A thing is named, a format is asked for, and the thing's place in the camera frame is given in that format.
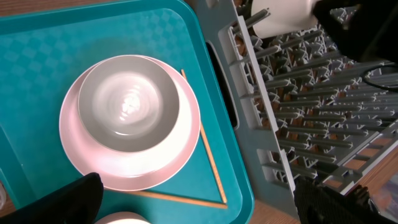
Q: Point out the teal plastic tray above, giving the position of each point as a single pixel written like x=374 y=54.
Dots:
x=41 y=56

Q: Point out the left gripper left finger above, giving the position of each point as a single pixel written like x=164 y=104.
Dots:
x=77 y=202

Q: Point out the wooden chopstick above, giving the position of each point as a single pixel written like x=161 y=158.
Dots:
x=213 y=164

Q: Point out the pink plate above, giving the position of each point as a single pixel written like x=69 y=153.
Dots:
x=131 y=171

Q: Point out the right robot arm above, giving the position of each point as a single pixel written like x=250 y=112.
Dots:
x=371 y=32

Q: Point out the small pink bowl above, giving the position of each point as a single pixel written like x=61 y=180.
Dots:
x=122 y=218

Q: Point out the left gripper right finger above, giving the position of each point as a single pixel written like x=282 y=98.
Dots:
x=319 y=204

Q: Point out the grey-white bowl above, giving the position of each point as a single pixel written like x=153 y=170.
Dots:
x=128 y=103

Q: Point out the wooden chopstick diagonal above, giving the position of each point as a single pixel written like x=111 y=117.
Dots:
x=174 y=198

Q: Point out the white cup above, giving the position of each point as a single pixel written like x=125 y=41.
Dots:
x=285 y=16

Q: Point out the grey plastic dish rack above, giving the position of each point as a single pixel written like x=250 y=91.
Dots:
x=298 y=107

